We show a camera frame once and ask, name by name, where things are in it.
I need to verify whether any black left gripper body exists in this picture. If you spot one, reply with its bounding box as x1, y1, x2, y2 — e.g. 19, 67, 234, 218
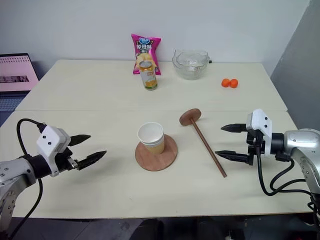
55, 146, 79, 173

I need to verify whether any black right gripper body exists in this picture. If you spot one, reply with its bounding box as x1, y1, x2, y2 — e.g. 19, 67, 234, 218
246, 130, 266, 166

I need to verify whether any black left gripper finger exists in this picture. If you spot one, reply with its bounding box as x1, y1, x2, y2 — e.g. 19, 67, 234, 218
76, 150, 108, 171
67, 134, 92, 148

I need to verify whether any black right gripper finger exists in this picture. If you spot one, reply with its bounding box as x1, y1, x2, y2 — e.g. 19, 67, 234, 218
220, 123, 248, 133
214, 150, 251, 165

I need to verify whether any wooden rod with round base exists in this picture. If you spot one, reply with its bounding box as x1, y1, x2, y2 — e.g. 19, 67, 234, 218
179, 108, 228, 179

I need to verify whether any white paper cup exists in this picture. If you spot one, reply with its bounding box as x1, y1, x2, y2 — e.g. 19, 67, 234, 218
137, 121, 166, 154

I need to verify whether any round wooden base disc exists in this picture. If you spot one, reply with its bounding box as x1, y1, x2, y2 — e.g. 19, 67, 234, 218
135, 134, 179, 172

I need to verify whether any clear glass bowl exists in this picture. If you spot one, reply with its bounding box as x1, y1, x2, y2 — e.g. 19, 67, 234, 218
171, 48, 210, 81

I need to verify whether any laptop with pink screen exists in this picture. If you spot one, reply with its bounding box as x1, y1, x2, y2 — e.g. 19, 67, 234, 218
0, 52, 41, 112

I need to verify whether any yellow green drink can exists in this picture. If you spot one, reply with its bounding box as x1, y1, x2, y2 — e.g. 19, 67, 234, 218
138, 60, 159, 91

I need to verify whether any pink chip bag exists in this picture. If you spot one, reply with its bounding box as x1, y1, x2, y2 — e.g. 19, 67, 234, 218
130, 33, 162, 76

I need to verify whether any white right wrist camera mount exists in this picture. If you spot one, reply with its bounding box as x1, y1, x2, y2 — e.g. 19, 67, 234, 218
245, 108, 273, 158

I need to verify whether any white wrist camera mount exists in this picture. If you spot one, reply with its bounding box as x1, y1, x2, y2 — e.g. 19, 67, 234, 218
36, 125, 72, 178
245, 108, 273, 158

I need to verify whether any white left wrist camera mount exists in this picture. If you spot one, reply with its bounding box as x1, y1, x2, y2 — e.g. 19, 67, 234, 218
36, 125, 72, 178

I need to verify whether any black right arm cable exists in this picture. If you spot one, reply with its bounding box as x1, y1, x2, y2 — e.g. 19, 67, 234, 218
255, 146, 320, 227

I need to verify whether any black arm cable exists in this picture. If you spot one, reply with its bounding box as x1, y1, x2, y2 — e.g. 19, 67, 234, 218
255, 146, 320, 227
7, 118, 47, 240

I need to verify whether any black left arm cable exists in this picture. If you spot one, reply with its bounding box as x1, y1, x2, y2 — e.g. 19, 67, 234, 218
7, 118, 47, 240

